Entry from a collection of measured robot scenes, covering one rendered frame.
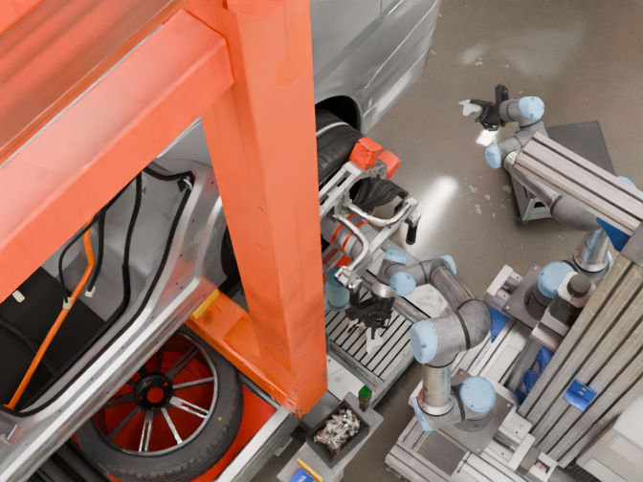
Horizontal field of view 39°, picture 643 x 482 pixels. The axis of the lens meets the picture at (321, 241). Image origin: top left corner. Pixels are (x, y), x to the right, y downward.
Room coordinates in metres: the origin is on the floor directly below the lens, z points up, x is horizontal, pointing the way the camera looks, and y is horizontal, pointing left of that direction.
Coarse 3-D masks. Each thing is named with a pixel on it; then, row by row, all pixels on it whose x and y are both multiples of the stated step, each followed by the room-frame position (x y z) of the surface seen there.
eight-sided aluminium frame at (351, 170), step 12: (348, 168) 1.61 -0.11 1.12; (360, 168) 1.61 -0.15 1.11; (372, 168) 1.65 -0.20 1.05; (384, 168) 1.69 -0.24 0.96; (336, 180) 1.56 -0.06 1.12; (348, 180) 1.56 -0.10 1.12; (372, 180) 1.72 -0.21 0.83; (324, 192) 1.52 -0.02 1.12; (336, 192) 1.51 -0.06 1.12; (324, 204) 1.47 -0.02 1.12; (324, 252) 1.52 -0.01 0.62; (336, 252) 1.52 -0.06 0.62
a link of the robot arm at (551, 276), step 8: (552, 264) 1.24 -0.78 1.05; (560, 264) 1.24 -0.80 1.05; (568, 264) 1.24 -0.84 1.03; (544, 272) 1.22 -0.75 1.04; (552, 272) 1.21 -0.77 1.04; (560, 272) 1.21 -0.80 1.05; (568, 272) 1.21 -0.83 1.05; (576, 272) 1.21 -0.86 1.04; (544, 280) 1.18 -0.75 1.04; (552, 280) 1.18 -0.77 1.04; (560, 280) 1.18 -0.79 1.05; (536, 288) 1.19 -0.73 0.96; (544, 288) 1.16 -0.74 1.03; (552, 288) 1.16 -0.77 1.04; (536, 296) 1.17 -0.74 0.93; (544, 296) 1.15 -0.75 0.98; (552, 296) 1.14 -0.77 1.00; (544, 304) 1.14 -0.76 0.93
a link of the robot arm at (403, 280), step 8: (392, 264) 1.23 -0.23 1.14; (400, 264) 1.22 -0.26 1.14; (416, 264) 1.21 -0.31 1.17; (392, 272) 1.19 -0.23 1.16; (400, 272) 1.18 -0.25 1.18; (408, 272) 1.18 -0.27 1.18; (416, 272) 1.18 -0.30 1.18; (392, 280) 1.15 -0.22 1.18; (400, 280) 1.14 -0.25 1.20; (408, 280) 1.14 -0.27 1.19; (416, 280) 1.15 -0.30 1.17; (424, 280) 1.15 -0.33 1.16; (392, 288) 1.13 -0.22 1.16; (400, 288) 1.12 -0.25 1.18; (408, 288) 1.12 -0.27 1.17
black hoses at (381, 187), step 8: (376, 184) 1.59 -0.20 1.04; (384, 184) 1.59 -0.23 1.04; (392, 184) 1.59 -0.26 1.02; (376, 192) 1.56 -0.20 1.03; (384, 192) 1.55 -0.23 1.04; (392, 192) 1.55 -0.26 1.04; (400, 192) 1.55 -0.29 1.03; (408, 192) 1.58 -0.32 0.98; (368, 200) 1.54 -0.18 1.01; (376, 200) 1.53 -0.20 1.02; (384, 200) 1.53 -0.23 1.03; (368, 208) 1.52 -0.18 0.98
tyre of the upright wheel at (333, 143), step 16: (320, 112) 1.87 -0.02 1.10; (320, 128) 1.76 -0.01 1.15; (336, 128) 1.78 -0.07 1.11; (352, 128) 1.82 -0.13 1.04; (320, 144) 1.68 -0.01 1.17; (336, 144) 1.69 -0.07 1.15; (352, 144) 1.70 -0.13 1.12; (320, 160) 1.61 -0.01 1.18; (336, 160) 1.63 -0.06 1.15; (320, 176) 1.56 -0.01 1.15; (224, 240) 1.46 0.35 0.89
